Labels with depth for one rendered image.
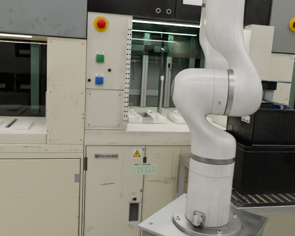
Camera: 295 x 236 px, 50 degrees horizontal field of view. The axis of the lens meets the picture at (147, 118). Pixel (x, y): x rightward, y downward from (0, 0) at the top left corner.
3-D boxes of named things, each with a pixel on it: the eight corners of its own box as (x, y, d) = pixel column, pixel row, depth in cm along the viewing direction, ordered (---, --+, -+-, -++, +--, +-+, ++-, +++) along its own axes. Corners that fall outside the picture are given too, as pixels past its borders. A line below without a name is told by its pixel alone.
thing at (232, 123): (221, 151, 134) (229, 76, 129) (265, 152, 139) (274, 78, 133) (250, 171, 111) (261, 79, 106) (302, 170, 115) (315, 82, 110)
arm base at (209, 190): (227, 247, 77) (235, 174, 74) (160, 223, 87) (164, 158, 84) (249, 218, 93) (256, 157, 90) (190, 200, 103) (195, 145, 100)
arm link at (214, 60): (244, 8, 95) (230, 103, 107) (223, 3, 109) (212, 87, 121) (215, 7, 93) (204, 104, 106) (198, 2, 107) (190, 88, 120)
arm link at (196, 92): (239, 166, 81) (249, 71, 77) (165, 160, 82) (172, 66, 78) (230, 153, 93) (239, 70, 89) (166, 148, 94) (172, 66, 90)
